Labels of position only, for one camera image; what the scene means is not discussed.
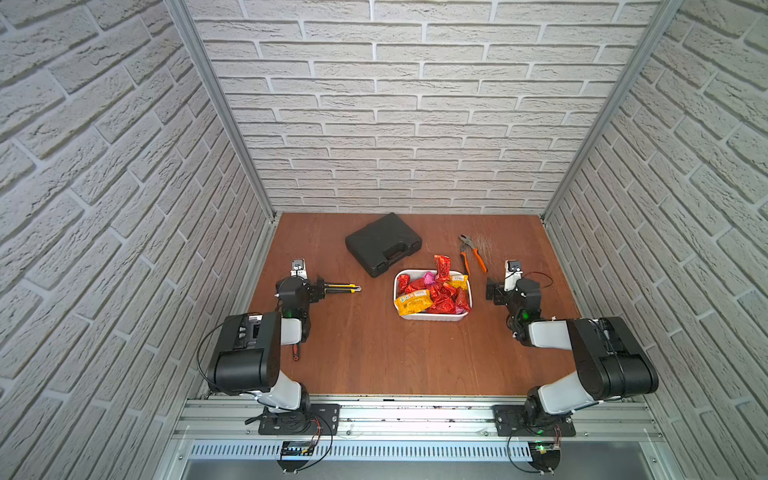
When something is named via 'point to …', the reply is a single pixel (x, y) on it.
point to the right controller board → (546, 456)
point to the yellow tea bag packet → (413, 302)
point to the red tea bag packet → (442, 266)
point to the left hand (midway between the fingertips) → (304, 271)
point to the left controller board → (295, 455)
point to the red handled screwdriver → (296, 355)
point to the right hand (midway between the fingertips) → (507, 277)
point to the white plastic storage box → (455, 317)
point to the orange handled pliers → (468, 242)
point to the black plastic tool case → (382, 244)
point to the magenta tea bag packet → (429, 278)
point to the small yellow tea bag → (458, 281)
